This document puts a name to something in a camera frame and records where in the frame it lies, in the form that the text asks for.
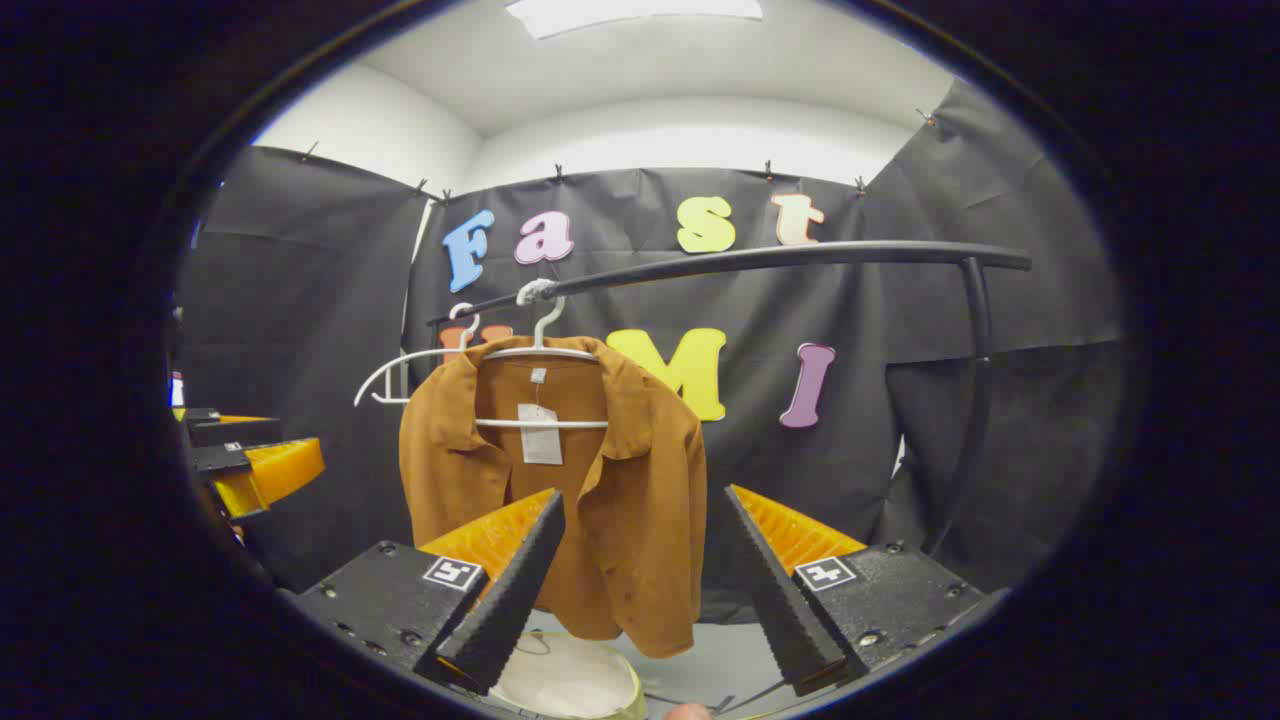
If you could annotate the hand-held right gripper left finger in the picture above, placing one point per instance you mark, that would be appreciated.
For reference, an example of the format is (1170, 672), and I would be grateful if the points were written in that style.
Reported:
(505, 600)

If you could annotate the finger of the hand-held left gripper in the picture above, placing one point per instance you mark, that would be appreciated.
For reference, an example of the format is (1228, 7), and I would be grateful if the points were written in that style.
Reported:
(235, 430)
(285, 468)

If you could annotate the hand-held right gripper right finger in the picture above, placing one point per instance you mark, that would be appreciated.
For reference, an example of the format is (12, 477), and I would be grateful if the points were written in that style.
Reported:
(780, 600)

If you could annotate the white laundry hamper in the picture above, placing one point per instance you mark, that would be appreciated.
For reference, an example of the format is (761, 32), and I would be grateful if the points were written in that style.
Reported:
(570, 680)

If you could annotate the brown shirt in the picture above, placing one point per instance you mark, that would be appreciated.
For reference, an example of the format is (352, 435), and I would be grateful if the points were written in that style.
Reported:
(640, 520)

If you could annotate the white plastic hanger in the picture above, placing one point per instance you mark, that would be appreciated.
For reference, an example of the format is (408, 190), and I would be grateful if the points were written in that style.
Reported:
(404, 380)
(585, 424)

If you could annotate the black metal clothes rack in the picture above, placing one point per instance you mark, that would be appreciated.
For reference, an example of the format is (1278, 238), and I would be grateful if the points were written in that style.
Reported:
(800, 255)

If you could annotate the black backdrop cloth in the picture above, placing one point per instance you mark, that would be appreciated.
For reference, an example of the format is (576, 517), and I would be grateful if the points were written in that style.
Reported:
(300, 300)

